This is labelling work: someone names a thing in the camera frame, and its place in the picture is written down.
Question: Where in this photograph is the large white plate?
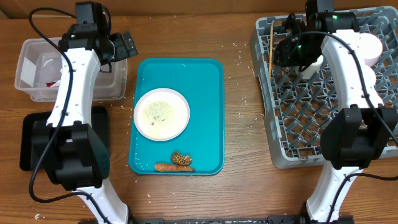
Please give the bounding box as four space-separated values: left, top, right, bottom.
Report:
133 88 190 141

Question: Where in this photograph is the small pink plate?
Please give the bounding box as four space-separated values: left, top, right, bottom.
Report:
357 33 383 67

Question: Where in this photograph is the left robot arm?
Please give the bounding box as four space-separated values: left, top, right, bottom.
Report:
32 1 137 223

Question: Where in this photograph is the black plastic tray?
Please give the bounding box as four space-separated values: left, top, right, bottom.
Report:
19 106 109 171

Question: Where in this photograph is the teal plastic tray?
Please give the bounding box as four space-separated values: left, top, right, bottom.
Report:
128 58 225 175

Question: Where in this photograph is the wooden chopstick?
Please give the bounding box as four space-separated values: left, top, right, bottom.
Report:
269 21 274 78

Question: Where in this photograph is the pale green bowl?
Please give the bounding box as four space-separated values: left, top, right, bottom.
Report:
361 64 376 95

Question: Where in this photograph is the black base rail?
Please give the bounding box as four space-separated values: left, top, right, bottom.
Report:
77 214 355 224

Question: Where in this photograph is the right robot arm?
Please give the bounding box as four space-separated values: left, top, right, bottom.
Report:
272 1 397 223

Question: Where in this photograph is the grey dishwasher rack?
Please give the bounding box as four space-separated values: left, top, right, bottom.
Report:
249 6 397 169

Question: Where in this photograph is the clear plastic bin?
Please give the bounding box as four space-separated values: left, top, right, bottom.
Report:
14 39 127 102

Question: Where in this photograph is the orange carrot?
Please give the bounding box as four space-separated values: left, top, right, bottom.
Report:
155 163 194 172

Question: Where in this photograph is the red snack wrapper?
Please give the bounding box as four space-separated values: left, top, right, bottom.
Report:
46 80 60 88

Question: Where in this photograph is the white cup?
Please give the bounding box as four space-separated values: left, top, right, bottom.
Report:
301 55 324 80

